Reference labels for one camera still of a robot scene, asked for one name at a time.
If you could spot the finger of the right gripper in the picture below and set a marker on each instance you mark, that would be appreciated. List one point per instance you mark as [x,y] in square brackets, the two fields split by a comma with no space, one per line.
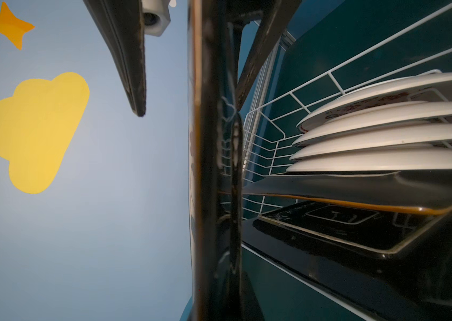
[274,17]
[121,24]

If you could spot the black square floral plate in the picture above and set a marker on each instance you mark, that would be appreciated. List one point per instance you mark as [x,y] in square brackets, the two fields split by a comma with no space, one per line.
[216,295]
[382,234]
[417,286]

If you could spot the white round plate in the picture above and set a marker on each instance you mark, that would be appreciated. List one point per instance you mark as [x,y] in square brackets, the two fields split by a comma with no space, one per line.
[376,117]
[426,87]
[378,160]
[434,134]

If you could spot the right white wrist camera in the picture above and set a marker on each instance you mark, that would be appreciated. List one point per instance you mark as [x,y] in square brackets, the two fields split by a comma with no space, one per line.
[156,16]

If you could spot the white wire dish rack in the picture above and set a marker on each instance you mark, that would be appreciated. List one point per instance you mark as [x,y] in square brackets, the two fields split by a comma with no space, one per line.
[333,47]

